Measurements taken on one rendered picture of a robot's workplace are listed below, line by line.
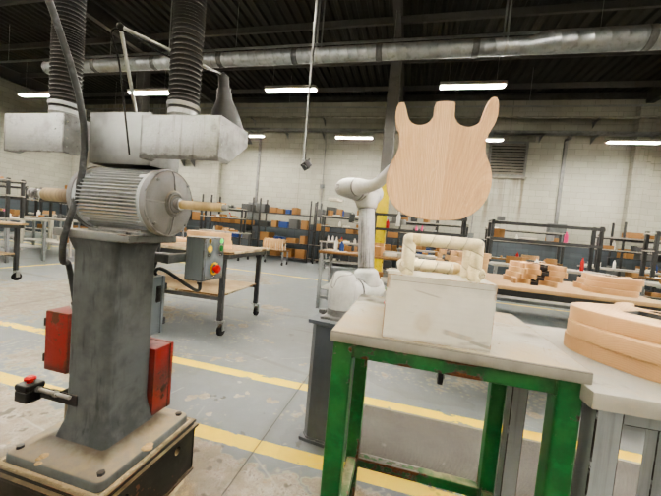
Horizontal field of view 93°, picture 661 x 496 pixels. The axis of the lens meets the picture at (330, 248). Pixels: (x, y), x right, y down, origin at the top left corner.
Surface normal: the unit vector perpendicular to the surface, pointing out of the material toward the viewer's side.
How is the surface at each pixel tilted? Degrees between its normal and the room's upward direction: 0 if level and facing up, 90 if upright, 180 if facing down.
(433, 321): 90
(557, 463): 90
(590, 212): 90
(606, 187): 90
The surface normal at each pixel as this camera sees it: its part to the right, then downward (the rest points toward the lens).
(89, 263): -0.24, 0.03
